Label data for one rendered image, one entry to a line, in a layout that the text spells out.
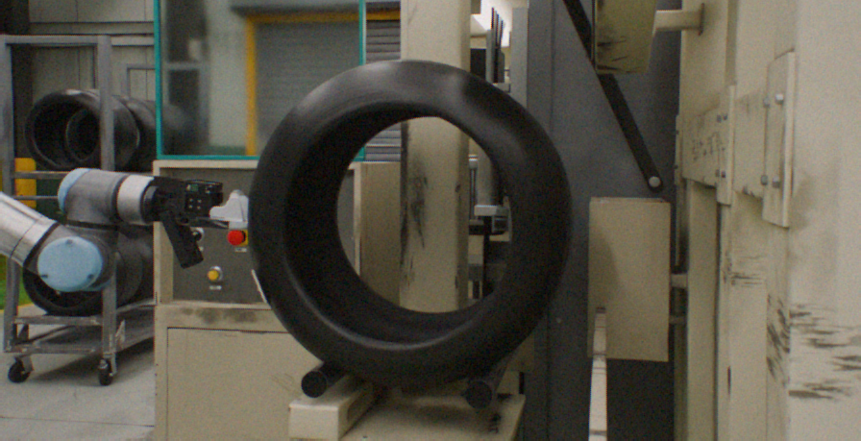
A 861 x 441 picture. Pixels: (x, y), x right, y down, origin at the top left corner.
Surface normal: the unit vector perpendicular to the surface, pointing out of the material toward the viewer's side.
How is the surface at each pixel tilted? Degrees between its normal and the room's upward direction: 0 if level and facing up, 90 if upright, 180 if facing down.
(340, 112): 80
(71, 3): 90
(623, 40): 162
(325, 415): 90
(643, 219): 90
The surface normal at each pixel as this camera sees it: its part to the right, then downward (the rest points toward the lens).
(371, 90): -0.23, -0.14
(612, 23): -0.07, 0.96
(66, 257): 0.30, 0.05
